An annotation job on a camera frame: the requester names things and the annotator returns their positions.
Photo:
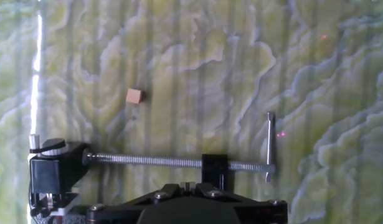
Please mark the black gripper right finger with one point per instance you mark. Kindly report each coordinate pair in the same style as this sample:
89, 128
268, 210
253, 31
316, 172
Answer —
262, 213

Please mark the small wooden cube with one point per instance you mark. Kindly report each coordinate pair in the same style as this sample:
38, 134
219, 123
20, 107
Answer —
134, 96

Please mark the black C-clamp with steel screw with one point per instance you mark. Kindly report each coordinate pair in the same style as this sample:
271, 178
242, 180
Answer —
214, 168

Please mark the green marble pattern mat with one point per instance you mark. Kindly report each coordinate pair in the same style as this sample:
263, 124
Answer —
210, 77

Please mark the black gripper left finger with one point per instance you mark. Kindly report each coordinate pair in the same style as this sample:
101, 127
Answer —
116, 214

